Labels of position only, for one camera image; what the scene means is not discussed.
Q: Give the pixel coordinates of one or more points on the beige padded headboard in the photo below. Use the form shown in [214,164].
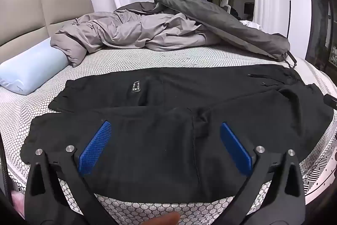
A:
[21,11]

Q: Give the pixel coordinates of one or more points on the person's left hand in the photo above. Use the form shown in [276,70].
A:
[168,219]

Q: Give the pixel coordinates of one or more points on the dark monitor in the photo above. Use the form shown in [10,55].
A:
[249,8]

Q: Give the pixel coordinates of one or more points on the light grey duvet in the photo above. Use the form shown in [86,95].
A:
[126,30]

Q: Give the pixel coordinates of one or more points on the bed with honeycomb patterned sheet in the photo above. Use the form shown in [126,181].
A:
[158,59]

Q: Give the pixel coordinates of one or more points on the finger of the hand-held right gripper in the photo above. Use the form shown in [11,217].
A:
[331,101]

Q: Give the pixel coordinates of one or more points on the light blue pillow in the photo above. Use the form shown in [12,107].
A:
[29,66]

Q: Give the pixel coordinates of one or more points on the dark glass cabinet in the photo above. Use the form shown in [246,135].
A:
[321,16]

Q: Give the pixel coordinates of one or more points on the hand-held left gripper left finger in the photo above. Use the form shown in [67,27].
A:
[94,148]

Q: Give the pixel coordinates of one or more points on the white office chair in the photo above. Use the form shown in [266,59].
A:
[225,2]

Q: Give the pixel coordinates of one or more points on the white cloth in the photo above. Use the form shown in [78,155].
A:
[250,24]

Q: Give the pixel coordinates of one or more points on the dark grey blanket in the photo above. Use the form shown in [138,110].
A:
[223,19]

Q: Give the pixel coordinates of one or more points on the pink cloth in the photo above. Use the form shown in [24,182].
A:
[18,202]

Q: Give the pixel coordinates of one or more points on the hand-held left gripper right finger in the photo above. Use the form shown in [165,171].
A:
[234,146]

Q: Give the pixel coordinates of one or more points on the black pants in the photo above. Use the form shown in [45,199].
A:
[158,151]

